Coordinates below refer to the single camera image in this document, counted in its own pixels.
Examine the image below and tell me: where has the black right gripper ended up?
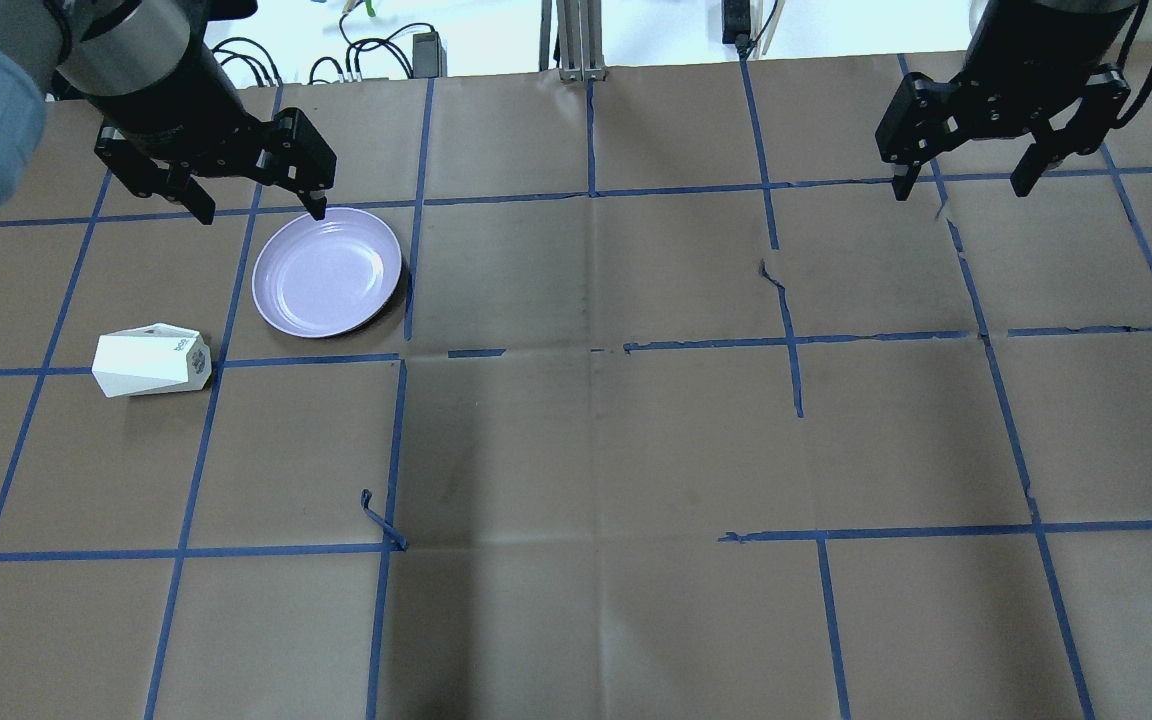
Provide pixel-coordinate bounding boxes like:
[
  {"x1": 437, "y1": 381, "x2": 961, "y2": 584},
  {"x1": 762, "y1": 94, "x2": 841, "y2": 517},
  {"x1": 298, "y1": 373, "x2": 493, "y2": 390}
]
[{"x1": 876, "y1": 40, "x2": 1132, "y2": 200}]

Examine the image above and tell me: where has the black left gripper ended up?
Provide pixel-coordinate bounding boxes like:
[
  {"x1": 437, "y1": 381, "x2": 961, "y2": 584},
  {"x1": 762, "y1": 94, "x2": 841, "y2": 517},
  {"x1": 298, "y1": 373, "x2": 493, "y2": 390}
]
[{"x1": 93, "y1": 41, "x2": 338, "y2": 225}]

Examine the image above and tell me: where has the white faceted cup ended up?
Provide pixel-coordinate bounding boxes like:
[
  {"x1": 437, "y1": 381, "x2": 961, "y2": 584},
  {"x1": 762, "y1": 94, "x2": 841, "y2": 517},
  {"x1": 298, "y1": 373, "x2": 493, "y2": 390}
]
[{"x1": 91, "y1": 323, "x2": 212, "y2": 397}]

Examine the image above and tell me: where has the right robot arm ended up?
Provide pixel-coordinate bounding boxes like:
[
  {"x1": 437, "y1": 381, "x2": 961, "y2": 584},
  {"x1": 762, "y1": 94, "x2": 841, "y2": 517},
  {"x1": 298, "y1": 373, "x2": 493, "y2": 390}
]
[{"x1": 876, "y1": 1, "x2": 1152, "y2": 200}]

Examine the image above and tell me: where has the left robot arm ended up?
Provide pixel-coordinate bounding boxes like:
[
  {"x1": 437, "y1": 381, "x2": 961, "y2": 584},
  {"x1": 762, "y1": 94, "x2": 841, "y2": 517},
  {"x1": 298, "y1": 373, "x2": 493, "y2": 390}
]
[{"x1": 0, "y1": 1, "x2": 338, "y2": 223}]

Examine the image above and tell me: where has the lavender plate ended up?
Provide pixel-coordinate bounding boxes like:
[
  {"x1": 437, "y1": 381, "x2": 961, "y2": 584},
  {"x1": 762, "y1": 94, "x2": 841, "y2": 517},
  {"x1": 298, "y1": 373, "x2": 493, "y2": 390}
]
[{"x1": 251, "y1": 209, "x2": 404, "y2": 340}]

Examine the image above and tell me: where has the black power adapter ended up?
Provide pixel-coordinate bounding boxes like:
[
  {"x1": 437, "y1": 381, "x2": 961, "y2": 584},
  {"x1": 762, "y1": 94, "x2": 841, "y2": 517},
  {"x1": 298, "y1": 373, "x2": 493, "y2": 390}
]
[{"x1": 410, "y1": 29, "x2": 447, "y2": 79}]

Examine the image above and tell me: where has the black cable bundle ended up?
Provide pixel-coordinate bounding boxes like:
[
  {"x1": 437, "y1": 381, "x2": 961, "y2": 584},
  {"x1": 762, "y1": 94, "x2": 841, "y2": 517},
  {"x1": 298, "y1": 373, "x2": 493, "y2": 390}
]
[{"x1": 209, "y1": 5, "x2": 437, "y2": 88}]

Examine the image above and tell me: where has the black wall plug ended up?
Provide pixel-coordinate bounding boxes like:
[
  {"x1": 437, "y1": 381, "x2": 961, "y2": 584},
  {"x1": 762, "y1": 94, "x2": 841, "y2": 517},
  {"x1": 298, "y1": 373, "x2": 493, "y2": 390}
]
[{"x1": 719, "y1": 0, "x2": 755, "y2": 47}]

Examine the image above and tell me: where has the aluminium frame post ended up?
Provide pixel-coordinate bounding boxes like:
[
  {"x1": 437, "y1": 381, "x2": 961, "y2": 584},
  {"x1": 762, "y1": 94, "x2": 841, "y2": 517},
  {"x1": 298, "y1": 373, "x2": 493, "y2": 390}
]
[{"x1": 538, "y1": 1, "x2": 607, "y2": 83}]

